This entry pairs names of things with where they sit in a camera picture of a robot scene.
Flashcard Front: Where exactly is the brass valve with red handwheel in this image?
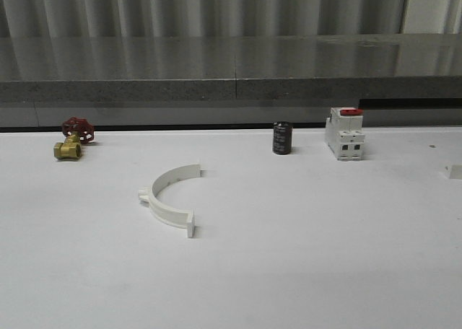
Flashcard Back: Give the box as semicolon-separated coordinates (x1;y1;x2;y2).
53;117;95;159

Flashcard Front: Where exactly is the black cylindrical capacitor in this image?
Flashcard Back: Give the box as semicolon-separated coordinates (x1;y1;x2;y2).
272;121;293;155

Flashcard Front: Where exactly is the grey stone counter ledge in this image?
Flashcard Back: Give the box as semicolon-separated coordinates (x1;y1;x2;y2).
1;34;461;107

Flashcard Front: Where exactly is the white circuit breaker red switch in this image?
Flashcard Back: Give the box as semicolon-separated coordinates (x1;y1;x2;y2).
325;107;365;161

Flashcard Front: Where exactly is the white half-ring pipe clamp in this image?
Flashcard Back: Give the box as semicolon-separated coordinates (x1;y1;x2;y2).
138;162;201;239

